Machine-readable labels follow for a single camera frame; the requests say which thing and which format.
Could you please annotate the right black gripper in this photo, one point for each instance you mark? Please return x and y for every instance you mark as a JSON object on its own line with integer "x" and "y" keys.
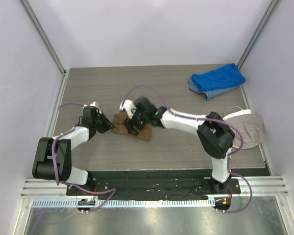
{"x": 130, "y": 123}

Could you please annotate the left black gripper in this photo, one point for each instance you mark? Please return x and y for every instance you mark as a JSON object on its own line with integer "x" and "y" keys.
{"x": 108, "y": 125}

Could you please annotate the brown cloth napkin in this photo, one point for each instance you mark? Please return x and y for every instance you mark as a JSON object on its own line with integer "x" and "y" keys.
{"x": 121, "y": 129}

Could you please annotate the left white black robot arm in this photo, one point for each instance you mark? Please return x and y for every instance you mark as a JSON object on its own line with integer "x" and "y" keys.
{"x": 53, "y": 159}

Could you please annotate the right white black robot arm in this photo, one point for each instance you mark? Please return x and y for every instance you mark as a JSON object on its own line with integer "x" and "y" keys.
{"x": 215, "y": 136}

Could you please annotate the blue white checkered cloth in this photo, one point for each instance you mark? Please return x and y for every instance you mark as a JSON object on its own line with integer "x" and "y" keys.
{"x": 208, "y": 94}

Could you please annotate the blue folded cloth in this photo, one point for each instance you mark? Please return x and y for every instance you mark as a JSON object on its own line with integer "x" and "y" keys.
{"x": 224, "y": 77}

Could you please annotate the grey white cap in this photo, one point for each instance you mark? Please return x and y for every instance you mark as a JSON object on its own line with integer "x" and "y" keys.
{"x": 249, "y": 124}

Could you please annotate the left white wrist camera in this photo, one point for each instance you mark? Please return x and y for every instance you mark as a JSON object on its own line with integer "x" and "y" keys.
{"x": 93, "y": 104}

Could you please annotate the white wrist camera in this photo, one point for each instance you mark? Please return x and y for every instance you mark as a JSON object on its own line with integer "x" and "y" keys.
{"x": 93, "y": 104}
{"x": 128, "y": 107}

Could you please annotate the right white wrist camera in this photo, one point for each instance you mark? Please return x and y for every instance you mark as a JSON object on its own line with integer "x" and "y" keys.
{"x": 128, "y": 107}

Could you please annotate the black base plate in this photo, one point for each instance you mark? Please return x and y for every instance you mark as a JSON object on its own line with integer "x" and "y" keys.
{"x": 155, "y": 185}

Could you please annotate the slotted white cable duct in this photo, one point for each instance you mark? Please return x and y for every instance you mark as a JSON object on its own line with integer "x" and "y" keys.
{"x": 88, "y": 203}

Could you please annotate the left aluminium frame post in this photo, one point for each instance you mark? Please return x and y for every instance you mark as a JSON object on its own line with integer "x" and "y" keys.
{"x": 41, "y": 33}

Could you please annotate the aluminium frame post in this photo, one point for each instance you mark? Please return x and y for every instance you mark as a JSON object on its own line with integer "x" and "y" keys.
{"x": 271, "y": 8}
{"x": 41, "y": 33}

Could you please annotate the front aluminium rail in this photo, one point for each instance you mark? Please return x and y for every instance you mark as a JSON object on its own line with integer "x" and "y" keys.
{"x": 261, "y": 186}

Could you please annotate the right aluminium frame post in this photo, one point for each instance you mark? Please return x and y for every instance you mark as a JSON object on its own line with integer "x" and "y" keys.
{"x": 271, "y": 8}

